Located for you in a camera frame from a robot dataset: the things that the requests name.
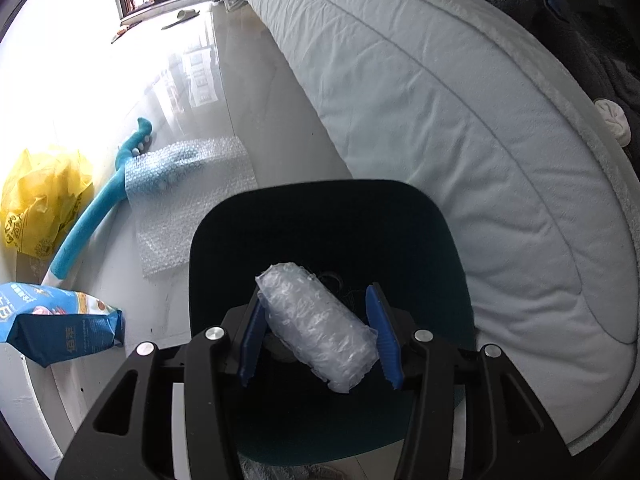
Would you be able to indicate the grey fleece blanket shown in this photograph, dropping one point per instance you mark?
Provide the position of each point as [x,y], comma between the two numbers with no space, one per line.
[590,25]

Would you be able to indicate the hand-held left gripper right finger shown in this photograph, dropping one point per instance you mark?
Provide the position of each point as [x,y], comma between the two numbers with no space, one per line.
[384,335]

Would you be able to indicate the clear bubble wrap roll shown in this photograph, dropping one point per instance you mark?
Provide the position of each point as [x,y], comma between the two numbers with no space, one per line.
[315,325]

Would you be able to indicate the blue snack bag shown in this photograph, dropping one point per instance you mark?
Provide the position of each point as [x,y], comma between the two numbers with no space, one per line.
[60,325]

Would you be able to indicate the grey slipper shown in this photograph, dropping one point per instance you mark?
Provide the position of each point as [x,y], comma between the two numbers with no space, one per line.
[181,17]

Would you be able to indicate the bubble wrap sheet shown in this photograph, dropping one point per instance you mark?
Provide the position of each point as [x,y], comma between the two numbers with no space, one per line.
[200,200]

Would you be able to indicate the yellow plastic bag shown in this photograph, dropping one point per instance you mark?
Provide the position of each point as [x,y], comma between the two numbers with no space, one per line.
[45,200]

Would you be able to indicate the dark teal bin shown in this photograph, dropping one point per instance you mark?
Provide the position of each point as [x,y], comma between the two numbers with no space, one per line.
[310,230]

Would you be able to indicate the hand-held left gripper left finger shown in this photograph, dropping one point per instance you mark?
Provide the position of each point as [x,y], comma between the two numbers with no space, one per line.
[250,342]

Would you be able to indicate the bed with light grey sheet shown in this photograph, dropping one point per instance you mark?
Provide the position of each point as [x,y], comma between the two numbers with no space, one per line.
[425,135]

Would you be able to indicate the large white tissue ball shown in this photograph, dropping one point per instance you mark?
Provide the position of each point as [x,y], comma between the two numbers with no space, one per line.
[614,122]

